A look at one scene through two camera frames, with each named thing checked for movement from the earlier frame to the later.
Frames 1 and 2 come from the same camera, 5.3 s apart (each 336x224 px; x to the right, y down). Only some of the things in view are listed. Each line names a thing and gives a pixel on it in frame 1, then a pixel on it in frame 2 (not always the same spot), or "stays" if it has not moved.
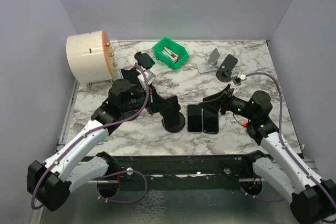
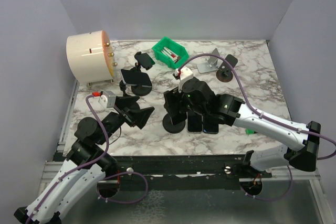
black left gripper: (156, 102) to (139, 117)
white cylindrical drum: (90, 56) stays
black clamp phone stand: (144, 60) stays
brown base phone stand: (224, 74) stays
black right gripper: (214, 101) to (170, 97)
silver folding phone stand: (212, 64) stays
